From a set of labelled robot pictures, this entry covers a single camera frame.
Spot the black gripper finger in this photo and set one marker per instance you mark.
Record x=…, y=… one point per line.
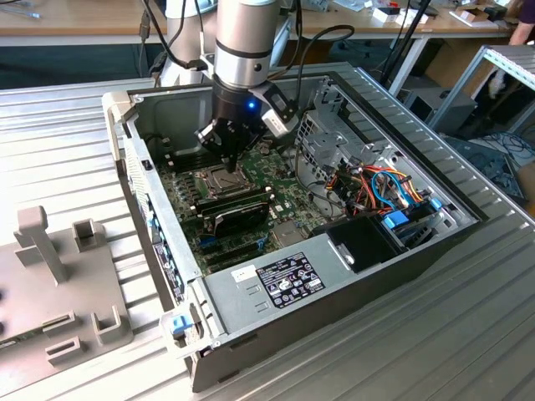
x=209, y=135
x=253, y=144

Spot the silver CPU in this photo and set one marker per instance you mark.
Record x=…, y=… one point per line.
x=223, y=180

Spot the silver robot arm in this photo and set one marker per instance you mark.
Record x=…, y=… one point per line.
x=246, y=37

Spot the CPU socket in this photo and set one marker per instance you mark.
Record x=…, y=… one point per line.
x=209, y=188

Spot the black RAM stick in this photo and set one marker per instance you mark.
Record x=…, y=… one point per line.
x=230, y=196
x=234, y=205

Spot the silver metal drive cage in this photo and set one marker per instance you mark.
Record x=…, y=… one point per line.
x=322, y=142

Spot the black graphics card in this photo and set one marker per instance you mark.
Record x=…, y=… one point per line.
x=242, y=219

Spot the green motherboard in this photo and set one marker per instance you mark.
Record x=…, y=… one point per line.
x=292, y=209

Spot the grey chipset heatsink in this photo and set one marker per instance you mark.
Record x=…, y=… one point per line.
x=288, y=235

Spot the blue expansion slot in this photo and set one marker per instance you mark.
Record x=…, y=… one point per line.
x=207, y=241

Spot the black expansion slot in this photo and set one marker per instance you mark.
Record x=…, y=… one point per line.
x=232, y=250
x=236, y=260

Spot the blue disk carrier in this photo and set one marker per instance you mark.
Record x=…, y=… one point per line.
x=395, y=220

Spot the grey power supply unit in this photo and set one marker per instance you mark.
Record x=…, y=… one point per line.
x=234, y=305

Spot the white box on desk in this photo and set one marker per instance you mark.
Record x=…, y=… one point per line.
x=381, y=16

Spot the wooden desk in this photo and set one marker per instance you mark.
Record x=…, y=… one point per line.
x=62, y=21

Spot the grey computer tower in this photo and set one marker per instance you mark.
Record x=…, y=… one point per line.
x=434, y=104

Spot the black tripod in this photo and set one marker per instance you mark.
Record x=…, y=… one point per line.
x=408, y=33

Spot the blue case latch tab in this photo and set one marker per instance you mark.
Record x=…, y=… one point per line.
x=179, y=326

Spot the grey PC case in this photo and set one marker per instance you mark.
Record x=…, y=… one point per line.
x=313, y=342

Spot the dark panel on floor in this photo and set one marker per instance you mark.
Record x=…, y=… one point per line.
x=480, y=167

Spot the grey parts rack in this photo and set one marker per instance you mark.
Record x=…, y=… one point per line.
x=33, y=301

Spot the small open cardboard box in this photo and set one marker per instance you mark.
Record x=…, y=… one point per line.
x=472, y=14

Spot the person in purple top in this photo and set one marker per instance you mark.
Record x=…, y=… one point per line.
x=524, y=21

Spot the black camera bracket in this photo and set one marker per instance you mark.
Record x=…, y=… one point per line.
x=261, y=92

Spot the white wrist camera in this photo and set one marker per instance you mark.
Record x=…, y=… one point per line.
x=281, y=123

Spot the silver metal bracket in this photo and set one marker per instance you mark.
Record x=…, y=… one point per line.
x=330, y=98

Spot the aluminium frame table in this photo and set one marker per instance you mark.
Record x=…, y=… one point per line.
x=514, y=62

